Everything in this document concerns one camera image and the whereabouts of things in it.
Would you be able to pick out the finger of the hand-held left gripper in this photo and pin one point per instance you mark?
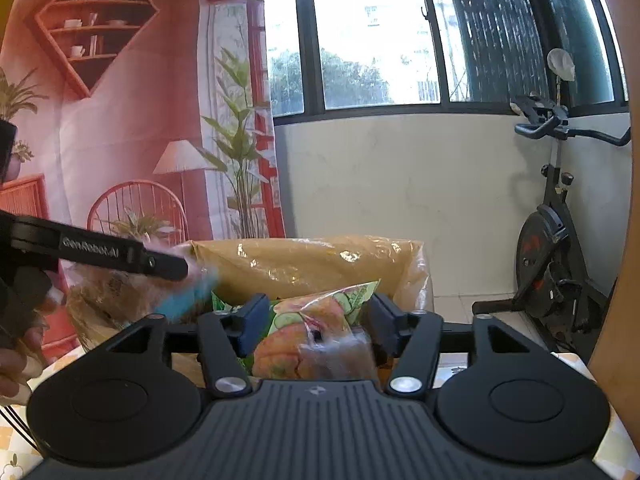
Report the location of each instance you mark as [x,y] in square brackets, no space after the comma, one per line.
[100,254]

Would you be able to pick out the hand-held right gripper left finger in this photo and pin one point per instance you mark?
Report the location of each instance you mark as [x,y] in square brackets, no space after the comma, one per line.
[254,321]

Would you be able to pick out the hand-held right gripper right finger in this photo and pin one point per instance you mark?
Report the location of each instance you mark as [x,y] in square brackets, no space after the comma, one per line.
[382,316]

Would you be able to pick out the green orange snack bag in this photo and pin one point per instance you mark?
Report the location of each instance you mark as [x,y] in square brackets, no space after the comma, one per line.
[310,330]

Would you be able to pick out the blue snack packet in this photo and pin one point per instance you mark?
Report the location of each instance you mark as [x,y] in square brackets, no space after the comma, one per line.
[187,295]

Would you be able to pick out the cardboard box with plastic liner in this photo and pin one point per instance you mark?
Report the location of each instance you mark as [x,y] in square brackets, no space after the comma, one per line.
[310,265]

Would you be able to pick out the person's left hand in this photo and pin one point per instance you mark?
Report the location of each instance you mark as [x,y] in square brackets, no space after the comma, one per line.
[30,355]

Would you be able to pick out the black exercise bike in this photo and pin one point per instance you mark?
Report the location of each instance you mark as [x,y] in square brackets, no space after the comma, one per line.
[555,260]

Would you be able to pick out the curved orange wooden board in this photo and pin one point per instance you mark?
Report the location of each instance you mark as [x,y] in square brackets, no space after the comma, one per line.
[625,260]

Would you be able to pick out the yellow checked tablecloth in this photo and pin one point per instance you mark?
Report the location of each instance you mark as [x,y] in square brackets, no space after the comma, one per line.
[615,440]

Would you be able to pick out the dark framed window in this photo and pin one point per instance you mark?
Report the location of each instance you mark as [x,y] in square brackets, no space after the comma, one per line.
[370,35]

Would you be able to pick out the white plastic bag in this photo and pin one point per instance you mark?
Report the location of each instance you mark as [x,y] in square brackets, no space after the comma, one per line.
[561,64]

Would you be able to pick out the printed wall poster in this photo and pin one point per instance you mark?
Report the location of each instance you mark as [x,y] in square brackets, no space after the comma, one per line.
[125,135]

